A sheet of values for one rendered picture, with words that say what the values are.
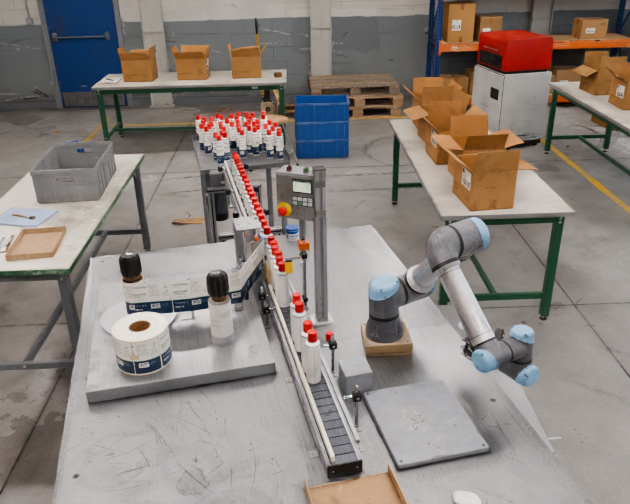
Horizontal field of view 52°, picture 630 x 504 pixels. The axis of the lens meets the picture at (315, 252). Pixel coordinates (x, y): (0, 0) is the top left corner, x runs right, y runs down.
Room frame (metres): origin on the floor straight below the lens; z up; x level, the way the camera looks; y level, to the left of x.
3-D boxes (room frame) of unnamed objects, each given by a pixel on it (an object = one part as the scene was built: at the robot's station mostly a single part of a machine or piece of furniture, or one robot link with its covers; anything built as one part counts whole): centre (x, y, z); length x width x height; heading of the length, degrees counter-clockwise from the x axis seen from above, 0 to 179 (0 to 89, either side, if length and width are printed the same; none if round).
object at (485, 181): (3.75, -1.06, 0.97); 0.51 x 0.39 x 0.37; 97
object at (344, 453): (2.25, 0.11, 0.86); 1.65 x 0.08 x 0.04; 13
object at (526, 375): (1.72, -0.66, 1.00); 0.11 x 0.08 x 0.09; 30
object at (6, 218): (3.58, 1.73, 0.81); 0.32 x 0.24 x 0.01; 77
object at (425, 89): (5.49, -1.01, 0.97); 0.45 x 0.40 x 0.37; 94
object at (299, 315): (2.04, 0.06, 0.98); 0.05 x 0.05 x 0.20
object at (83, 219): (3.84, 1.64, 0.40); 1.90 x 0.75 x 0.80; 2
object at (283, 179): (2.38, 0.05, 1.38); 0.17 x 0.10 x 0.19; 68
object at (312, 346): (1.84, 0.02, 0.98); 0.05 x 0.05 x 0.20
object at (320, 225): (2.33, -0.02, 1.16); 0.04 x 0.04 x 0.67; 13
